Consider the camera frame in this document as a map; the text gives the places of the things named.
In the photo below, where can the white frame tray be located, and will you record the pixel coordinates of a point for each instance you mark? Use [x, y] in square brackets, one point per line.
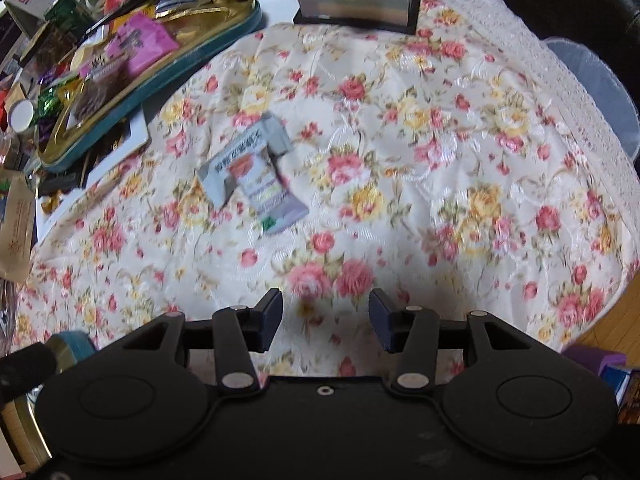
[135, 132]

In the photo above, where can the kraft bag with sun logo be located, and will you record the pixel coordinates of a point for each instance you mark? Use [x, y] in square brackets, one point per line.
[17, 225]

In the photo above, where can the floral tablecloth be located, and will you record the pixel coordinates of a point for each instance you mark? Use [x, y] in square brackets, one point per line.
[450, 110]

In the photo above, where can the purple box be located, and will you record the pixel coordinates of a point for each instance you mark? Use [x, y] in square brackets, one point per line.
[595, 358]

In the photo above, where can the teal gold candy tray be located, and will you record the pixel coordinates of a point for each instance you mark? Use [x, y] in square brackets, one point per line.
[165, 75]

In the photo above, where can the pink snack packet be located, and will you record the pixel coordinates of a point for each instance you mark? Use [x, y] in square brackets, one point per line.
[142, 42]

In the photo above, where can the grey white snack packet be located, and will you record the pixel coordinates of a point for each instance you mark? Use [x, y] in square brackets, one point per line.
[232, 162]

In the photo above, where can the blue box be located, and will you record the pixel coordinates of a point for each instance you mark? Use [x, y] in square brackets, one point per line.
[622, 392]

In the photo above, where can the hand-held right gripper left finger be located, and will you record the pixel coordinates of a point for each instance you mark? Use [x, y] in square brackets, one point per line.
[270, 320]

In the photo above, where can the gold metal tray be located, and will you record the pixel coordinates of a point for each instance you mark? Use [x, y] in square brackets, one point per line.
[75, 345]

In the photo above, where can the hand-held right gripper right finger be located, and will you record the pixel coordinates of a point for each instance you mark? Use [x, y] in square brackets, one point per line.
[380, 320]

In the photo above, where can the white pink stick packet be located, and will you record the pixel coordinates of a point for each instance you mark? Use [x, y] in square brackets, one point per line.
[272, 197]

